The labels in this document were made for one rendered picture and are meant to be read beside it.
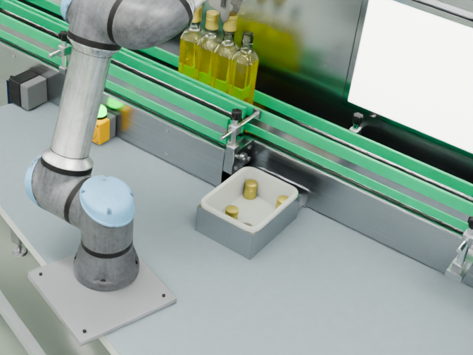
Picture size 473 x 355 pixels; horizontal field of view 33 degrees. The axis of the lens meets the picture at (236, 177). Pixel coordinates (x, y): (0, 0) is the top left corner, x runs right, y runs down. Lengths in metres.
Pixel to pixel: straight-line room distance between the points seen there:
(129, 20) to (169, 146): 0.68
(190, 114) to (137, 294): 0.56
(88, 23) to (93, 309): 0.62
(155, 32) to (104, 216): 0.40
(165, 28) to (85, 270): 0.57
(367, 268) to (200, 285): 0.42
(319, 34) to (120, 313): 0.89
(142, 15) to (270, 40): 0.68
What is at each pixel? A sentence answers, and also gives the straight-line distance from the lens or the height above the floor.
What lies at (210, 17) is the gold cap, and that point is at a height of 1.15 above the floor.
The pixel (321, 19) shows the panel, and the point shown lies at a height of 1.19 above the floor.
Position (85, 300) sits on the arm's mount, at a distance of 1.83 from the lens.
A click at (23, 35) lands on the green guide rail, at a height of 0.93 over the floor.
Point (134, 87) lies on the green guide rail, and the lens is 2.26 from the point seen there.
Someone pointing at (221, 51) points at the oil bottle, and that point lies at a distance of 2.15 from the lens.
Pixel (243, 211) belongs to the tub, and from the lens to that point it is 2.08.
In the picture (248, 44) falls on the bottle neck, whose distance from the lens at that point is 2.11.
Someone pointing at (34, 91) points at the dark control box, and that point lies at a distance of 2.46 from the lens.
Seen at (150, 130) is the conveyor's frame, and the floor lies 0.83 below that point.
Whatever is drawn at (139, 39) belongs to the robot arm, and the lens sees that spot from 1.63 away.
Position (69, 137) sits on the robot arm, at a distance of 1.77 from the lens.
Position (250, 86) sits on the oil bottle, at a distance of 2.17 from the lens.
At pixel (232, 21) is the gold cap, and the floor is 1.16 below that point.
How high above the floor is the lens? 2.06
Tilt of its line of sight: 36 degrees down
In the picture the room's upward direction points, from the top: 7 degrees clockwise
